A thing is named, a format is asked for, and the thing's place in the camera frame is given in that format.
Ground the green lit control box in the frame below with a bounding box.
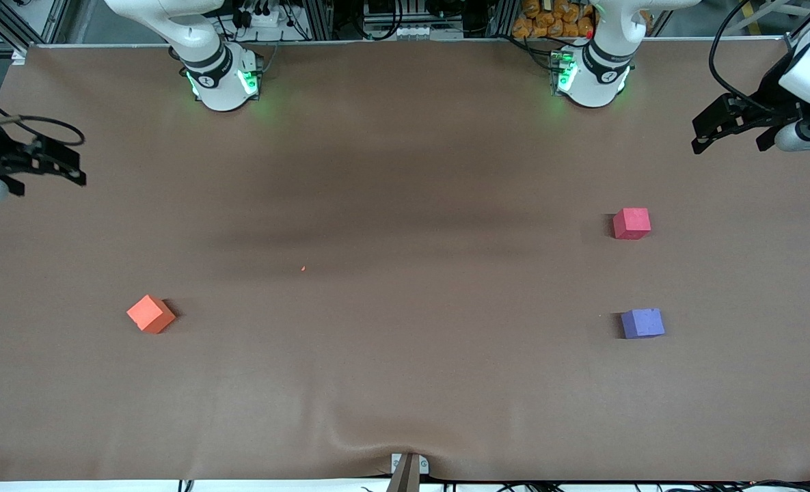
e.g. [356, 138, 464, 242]
[239, 51, 266, 97]
[548, 49, 578, 95]

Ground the purple foam block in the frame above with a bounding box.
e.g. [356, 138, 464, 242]
[621, 308, 666, 340]

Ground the bag of orange items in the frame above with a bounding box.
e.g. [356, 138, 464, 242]
[512, 0, 595, 40]

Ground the aluminium frame post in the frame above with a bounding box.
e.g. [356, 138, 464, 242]
[302, 0, 334, 40]
[490, 0, 520, 36]

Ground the red foam block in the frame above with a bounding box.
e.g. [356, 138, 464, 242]
[612, 208, 651, 241]

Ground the white power strip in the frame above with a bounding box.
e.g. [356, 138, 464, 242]
[243, 5, 284, 29]

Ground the metal table bracket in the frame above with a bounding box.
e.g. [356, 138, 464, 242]
[386, 452, 430, 492]

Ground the orange foam block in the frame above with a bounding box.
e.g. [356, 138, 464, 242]
[126, 295, 176, 335]

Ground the brown table mat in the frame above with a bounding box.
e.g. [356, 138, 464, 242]
[0, 38, 810, 483]

